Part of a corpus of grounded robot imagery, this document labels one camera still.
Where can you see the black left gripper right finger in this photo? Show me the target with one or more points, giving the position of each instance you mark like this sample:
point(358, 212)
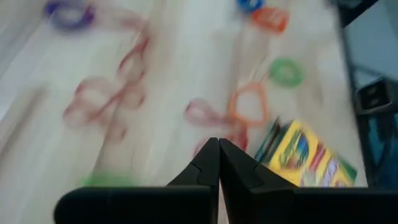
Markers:
point(264, 205)

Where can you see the orange silicone wristband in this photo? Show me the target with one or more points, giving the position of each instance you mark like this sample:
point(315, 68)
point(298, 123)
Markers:
point(232, 107)

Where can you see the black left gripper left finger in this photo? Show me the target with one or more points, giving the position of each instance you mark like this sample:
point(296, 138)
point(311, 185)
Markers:
point(186, 202)

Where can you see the black table-level camera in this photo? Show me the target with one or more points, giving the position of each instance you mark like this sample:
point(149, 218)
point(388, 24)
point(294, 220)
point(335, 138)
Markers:
point(373, 96)

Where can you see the yellow green crayon box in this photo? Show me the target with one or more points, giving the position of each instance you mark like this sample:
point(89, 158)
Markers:
point(298, 155)
point(105, 180)

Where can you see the red silicone wristband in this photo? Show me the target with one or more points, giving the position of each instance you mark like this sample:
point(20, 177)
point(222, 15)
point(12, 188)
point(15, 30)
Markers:
point(118, 96)
point(241, 137)
point(141, 46)

